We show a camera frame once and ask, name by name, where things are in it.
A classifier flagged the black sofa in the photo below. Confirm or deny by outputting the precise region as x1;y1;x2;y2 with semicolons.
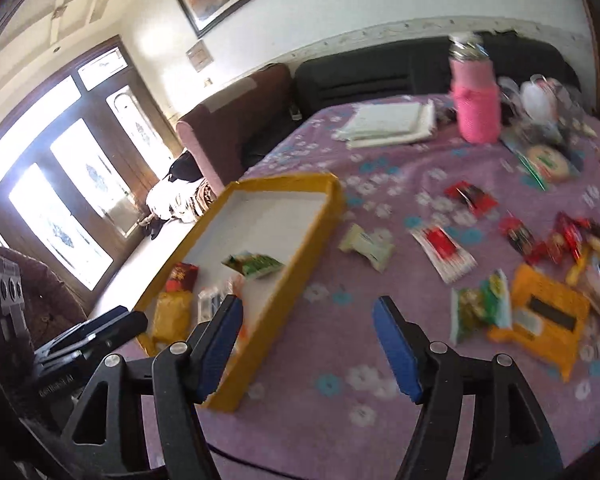
242;30;581;171

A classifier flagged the yellow packet of brown snacks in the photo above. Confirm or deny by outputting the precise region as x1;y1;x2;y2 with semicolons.
487;265;592;381

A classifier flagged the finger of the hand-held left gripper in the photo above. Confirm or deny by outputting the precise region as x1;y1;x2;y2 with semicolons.
34;311;149;367
50;306;131;348

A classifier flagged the green peas snack packet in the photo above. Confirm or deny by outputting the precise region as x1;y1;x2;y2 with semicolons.
450;270;512;345

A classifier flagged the maroon armchair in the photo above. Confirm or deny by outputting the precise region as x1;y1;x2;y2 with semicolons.
176;62;296;196

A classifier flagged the wooden glass panel door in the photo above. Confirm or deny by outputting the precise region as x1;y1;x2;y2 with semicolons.
0;35;186;306

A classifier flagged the black and white patterned cloth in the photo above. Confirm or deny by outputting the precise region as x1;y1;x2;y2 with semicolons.
145;150;218;241

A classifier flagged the yellow snack packet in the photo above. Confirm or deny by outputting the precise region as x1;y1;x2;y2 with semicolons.
150;291;193;343

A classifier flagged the dark red snack packet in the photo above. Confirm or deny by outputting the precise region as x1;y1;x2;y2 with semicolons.
164;261;200;295

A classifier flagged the pale white snack packet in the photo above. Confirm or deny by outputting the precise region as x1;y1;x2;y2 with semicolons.
339;223;396;273

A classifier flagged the yellow cardboard tray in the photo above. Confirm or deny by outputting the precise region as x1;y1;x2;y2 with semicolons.
132;172;348;413

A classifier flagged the pink sleeved bottle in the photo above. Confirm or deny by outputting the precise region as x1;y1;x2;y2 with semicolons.
447;32;502;143

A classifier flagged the purple floral blanket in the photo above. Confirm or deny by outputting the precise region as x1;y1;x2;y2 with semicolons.
100;87;600;476

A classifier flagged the white folded cloth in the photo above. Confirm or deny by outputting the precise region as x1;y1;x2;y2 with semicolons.
335;101;423;141

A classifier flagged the clear glass jar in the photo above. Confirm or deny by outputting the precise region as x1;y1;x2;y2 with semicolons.
517;74;561;123

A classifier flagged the white notebook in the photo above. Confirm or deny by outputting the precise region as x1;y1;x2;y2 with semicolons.
347;100;438;150

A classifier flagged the red and white striped packet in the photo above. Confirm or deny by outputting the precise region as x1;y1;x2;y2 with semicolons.
411;225;478;285

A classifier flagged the small green snack packet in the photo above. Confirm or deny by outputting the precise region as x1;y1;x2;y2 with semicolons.
221;251;286;279

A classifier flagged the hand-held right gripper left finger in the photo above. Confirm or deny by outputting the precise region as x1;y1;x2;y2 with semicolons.
61;294;244;480

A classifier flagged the red and black snack packet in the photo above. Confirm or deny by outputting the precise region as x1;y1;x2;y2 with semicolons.
499;215;538;256

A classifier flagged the round tin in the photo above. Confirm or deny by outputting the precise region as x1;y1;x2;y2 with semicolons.
522;142;576;183

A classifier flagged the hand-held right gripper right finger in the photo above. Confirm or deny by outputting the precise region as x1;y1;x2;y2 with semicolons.
372;296;563;480

